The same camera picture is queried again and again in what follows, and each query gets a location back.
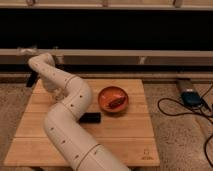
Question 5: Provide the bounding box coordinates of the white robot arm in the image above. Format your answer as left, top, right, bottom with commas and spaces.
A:
28, 53, 130, 171

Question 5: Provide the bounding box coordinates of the orange bowl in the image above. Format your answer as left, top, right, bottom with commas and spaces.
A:
98, 86, 129, 113

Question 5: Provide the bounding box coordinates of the brown object in bowl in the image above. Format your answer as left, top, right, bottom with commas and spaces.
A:
109, 97, 125, 109

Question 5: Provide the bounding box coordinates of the black rectangular block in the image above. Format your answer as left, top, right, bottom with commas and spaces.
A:
79, 112, 101, 123

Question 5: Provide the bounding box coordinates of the grey power strip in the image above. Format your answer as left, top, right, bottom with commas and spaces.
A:
177, 79, 195, 95

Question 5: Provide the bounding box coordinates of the blue power adapter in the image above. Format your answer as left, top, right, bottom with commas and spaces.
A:
181, 92, 201, 107

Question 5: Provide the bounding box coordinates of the black cable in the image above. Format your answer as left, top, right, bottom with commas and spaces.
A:
157, 83, 213, 169

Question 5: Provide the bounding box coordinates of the wooden rail beam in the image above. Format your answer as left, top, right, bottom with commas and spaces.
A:
0, 48, 213, 66

